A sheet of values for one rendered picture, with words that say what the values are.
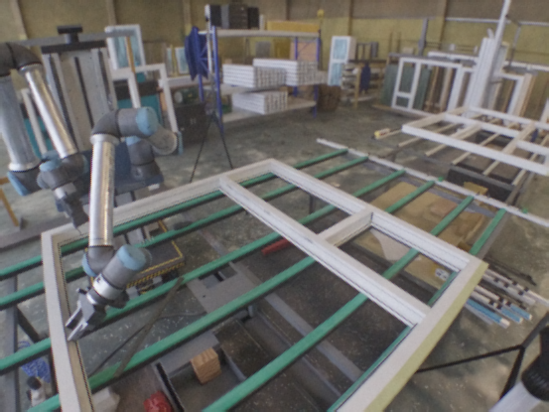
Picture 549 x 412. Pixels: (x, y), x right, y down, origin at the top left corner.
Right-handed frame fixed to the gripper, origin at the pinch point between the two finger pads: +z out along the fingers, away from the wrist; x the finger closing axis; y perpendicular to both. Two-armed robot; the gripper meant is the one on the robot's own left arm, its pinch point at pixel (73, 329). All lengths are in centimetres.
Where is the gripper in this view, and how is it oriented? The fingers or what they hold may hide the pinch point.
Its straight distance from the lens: 113.4
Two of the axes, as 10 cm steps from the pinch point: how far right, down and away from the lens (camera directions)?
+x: 6.3, 4.0, -6.7
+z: -6.4, 7.6, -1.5
